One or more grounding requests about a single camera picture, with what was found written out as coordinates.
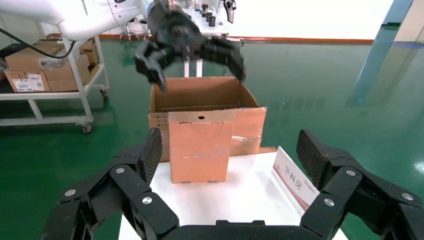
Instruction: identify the white red sign placard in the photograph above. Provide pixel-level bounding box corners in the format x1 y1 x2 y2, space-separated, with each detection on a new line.
271 146 321 217

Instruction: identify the wide plain cardboard box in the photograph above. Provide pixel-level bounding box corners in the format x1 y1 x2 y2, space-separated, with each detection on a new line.
4 44 64 74

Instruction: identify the black hanging device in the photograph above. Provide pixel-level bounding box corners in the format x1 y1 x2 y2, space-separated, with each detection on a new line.
221 0 237 24

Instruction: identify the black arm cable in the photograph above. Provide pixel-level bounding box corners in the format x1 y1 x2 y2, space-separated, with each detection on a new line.
0 28 77 60

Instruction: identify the cardboard box with sticker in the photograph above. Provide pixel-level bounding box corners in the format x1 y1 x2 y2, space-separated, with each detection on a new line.
36 39 99 66

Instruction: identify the small cardboard box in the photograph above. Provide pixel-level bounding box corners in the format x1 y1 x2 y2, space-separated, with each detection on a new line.
167 110 235 184

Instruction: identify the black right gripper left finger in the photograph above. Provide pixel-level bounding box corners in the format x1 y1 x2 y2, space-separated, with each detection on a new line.
39 127 180 240

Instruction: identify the blue building pillar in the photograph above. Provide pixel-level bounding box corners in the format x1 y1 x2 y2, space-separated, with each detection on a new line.
372 0 415 46

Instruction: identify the medium plain cardboard box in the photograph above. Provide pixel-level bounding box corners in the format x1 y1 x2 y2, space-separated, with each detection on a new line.
43 54 91 82

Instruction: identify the black bag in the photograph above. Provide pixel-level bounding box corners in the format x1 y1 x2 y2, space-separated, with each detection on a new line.
0 43 30 61

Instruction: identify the white wheeled shelf cart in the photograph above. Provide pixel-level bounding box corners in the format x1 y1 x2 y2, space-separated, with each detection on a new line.
0 19 111 135

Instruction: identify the clear plastic bag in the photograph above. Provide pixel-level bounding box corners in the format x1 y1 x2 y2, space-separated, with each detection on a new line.
38 47 80 70

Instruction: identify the low plain cardboard box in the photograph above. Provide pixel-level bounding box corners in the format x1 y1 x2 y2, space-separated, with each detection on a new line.
46 67 91 93

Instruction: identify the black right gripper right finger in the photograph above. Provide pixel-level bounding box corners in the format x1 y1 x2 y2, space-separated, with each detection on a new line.
295 129 424 240

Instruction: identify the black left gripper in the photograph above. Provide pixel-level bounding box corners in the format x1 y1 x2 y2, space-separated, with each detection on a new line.
133 0 247 94

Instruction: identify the cardboard box with white labels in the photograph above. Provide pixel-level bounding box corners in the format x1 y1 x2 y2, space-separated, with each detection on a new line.
3 70 52 93

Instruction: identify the large open cardboard box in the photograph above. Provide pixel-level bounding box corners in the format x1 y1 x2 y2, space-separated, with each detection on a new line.
148 76 268 163

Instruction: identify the flat cardboard sheet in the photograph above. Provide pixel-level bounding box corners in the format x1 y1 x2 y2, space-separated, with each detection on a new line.
84 64 101 86

